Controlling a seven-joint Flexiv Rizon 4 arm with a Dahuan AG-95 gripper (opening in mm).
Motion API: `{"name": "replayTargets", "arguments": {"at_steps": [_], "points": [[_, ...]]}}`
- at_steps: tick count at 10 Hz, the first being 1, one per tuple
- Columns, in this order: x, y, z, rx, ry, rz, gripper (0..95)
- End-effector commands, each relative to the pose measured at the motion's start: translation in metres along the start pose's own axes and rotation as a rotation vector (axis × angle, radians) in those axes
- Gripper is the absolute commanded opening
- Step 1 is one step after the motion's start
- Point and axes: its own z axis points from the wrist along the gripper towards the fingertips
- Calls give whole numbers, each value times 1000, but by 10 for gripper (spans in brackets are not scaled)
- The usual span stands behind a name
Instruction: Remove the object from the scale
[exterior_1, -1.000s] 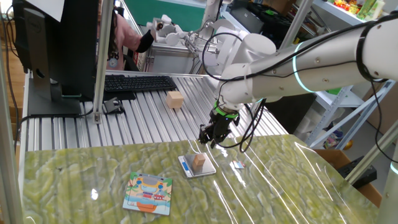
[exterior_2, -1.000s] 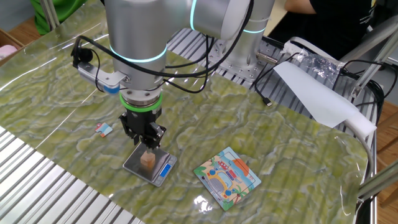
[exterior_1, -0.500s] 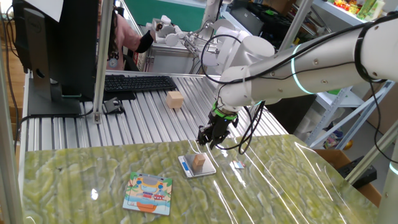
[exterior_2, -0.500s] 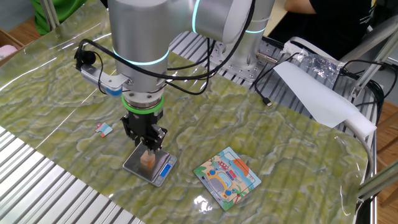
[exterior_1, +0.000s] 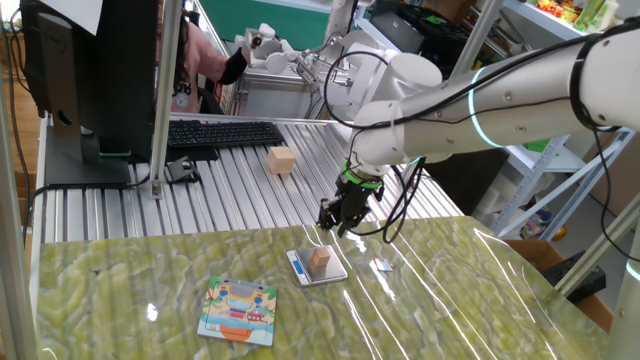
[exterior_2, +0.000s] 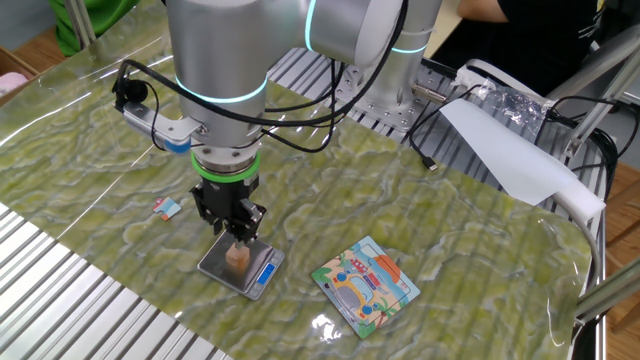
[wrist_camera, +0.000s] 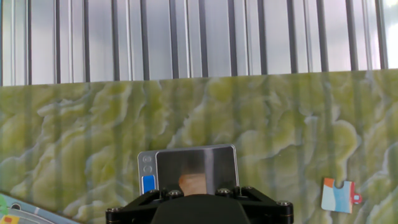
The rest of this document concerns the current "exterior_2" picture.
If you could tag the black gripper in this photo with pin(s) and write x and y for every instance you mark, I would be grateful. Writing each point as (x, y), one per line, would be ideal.
(225, 197)

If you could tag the small wooden cube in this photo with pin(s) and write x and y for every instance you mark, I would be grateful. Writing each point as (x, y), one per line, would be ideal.
(239, 260)

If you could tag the bare person forearm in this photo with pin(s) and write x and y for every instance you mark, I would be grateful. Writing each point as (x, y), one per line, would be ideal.
(480, 11)

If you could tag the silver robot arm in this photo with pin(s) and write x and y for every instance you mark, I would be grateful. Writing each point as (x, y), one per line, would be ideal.
(225, 50)

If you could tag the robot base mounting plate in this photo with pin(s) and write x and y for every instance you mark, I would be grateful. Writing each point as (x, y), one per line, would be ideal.
(400, 122)

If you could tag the silver digital pocket scale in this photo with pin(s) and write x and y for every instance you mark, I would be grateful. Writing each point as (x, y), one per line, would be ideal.
(215, 265)

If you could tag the pink object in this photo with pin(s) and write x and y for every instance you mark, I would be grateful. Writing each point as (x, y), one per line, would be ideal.
(11, 82)

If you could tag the loose jigsaw puzzle piece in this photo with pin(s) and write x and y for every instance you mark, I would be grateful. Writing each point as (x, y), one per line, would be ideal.
(169, 208)

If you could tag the colourful car puzzle board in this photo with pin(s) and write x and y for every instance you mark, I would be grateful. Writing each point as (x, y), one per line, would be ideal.
(365, 290)

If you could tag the green marble pattern mat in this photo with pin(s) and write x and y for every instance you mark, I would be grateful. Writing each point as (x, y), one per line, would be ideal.
(75, 150)

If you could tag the white paper sheet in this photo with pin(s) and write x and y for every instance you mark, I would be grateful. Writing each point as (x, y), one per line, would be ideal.
(500, 145)

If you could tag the crumpled clear plastic wrap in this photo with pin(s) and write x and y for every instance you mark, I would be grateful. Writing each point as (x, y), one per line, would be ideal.
(515, 107)

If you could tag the person in black shirt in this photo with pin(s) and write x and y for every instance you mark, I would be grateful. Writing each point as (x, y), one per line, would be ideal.
(545, 40)

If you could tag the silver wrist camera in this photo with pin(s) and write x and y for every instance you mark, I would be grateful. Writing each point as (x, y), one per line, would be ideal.
(160, 130)

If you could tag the aluminium frame post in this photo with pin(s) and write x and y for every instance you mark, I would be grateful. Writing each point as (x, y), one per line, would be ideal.
(610, 290)
(595, 112)
(79, 22)

